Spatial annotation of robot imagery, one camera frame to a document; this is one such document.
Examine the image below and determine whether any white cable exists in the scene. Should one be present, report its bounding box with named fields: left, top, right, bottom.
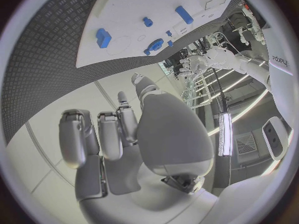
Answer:
left=213, top=32, right=250, bottom=61

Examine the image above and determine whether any blue gear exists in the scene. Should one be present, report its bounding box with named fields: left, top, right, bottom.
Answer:
left=149, top=38, right=164, bottom=51

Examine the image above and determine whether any metal wire rack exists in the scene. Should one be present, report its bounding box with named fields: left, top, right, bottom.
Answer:
left=180, top=72, right=213, bottom=109

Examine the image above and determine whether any blue rectangular block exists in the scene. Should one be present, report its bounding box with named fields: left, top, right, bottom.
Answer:
left=95, top=28, right=112, bottom=49

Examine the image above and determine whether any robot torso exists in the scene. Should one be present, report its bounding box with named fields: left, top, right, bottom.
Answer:
left=261, top=27, right=297, bottom=98

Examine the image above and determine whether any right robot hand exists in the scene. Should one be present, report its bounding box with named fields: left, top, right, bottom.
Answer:
left=58, top=73, right=216, bottom=224

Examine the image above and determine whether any blue long cylinder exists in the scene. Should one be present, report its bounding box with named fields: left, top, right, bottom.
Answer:
left=174, top=5, right=194, bottom=25

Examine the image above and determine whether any white task board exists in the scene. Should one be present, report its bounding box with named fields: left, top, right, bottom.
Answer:
left=75, top=0, right=238, bottom=69

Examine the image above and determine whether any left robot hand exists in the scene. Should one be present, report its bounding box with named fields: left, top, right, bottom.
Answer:
left=178, top=54, right=209, bottom=78

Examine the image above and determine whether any glowing light bar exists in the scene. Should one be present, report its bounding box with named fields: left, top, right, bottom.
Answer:
left=217, top=112, right=234, bottom=157

